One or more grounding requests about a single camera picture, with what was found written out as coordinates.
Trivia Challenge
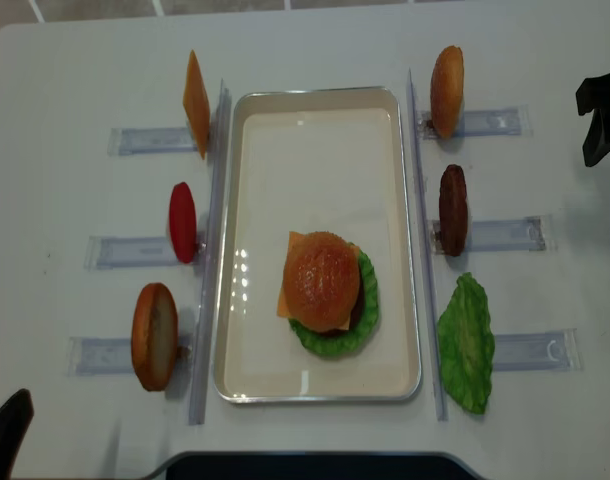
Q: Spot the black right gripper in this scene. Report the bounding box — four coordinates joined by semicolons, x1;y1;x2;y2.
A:
576;73;610;167

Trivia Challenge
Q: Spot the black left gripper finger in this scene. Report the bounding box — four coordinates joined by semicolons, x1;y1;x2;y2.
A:
0;389;34;479

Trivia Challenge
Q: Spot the upright brown meat patty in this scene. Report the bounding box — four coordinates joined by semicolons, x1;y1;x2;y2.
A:
439;164;469;257

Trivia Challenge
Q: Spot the clear holder under tomato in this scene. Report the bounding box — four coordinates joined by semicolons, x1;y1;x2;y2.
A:
84;236;181;271

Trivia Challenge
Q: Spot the clear holder under lettuce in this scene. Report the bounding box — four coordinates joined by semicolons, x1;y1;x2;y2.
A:
493;329;582;372

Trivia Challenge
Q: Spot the upright green lettuce leaf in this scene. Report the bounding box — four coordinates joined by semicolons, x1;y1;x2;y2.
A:
437;272;495;415

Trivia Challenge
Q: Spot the red tomato slice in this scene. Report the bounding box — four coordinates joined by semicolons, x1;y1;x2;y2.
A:
168;182;197;264

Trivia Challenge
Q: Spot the brown meat patty in tray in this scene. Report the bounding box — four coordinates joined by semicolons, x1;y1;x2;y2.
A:
321;287;364;338

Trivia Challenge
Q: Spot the clear holder under cheese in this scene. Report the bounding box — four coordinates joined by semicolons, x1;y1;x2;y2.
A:
107;127;198;156

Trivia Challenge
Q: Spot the green lettuce leaf in tray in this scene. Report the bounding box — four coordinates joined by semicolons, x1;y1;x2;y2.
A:
289;250;380;359

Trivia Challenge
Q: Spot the upright orange cheese slice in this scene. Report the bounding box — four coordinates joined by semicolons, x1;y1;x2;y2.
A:
183;50;210;160

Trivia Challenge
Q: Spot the clear holder under top buns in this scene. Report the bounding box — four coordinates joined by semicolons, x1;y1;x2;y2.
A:
412;105;533;140

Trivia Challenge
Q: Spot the clear holder under left bun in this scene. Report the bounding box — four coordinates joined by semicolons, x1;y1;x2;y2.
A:
67;335;192;378

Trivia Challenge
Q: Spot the clear holder under patty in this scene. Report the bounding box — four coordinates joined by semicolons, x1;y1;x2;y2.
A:
429;214;556;255

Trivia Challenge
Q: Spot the bottom bun slice left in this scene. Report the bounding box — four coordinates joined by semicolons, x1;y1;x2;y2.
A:
131;283;179;392

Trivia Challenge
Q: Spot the dark base at bottom edge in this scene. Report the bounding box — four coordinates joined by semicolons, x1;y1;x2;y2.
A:
145;451;481;479

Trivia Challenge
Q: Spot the left clear long rail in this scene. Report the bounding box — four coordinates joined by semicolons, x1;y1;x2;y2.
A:
188;80;231;425

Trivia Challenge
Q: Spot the clear long rail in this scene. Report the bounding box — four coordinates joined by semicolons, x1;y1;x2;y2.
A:
406;70;448;422
188;80;231;425

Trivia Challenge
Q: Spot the right clear long rail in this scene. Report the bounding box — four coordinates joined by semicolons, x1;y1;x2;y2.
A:
406;70;448;422

